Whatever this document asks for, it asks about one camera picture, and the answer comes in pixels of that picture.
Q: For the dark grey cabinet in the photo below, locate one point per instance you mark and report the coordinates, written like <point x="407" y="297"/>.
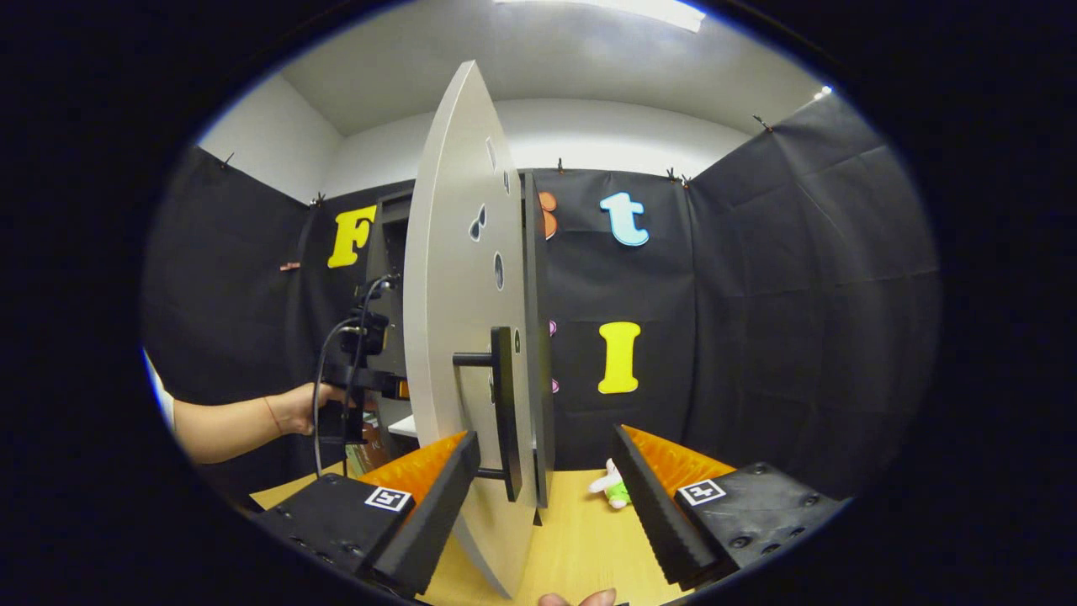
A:
<point x="538" y="337"/>

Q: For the white sleeve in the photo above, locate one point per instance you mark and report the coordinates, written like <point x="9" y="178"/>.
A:
<point x="160" y="391"/>

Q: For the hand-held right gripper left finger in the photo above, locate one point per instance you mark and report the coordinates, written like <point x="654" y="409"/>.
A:
<point x="436" y="513"/>

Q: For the small ceiling light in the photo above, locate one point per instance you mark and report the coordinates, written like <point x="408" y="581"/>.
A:
<point x="823" y="91"/>

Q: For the row of black cloth clips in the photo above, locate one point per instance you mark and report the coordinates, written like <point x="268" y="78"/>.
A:
<point x="559" y="166"/>

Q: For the light grey cabinet door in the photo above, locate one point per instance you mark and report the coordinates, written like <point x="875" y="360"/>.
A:
<point x="454" y="278"/>

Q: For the white and green plush toy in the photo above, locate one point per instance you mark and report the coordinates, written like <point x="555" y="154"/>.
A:
<point x="617" y="491"/>

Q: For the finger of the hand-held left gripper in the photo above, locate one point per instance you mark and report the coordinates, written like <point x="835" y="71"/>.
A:
<point x="402" y="389"/>

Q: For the black backdrop cloth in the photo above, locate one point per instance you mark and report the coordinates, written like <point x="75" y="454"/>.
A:
<point x="799" y="295"/>

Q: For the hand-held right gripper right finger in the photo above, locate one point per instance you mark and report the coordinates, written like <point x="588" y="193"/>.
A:
<point x="652" y="513"/>

